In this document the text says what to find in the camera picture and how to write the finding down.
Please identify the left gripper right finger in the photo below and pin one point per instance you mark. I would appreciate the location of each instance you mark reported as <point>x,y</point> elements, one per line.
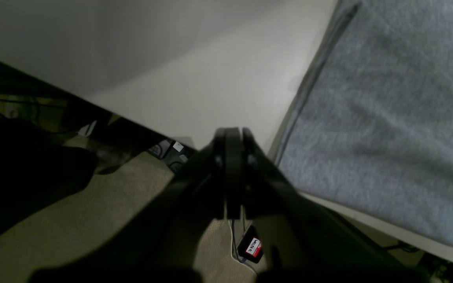
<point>303,241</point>

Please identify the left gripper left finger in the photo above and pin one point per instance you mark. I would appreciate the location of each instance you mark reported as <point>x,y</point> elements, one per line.
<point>160,242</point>

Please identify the grey T-shirt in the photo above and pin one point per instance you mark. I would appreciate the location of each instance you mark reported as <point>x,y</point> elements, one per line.
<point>374,129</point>

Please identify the black power adapter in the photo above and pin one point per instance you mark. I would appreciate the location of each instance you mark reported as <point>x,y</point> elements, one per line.
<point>251,249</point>

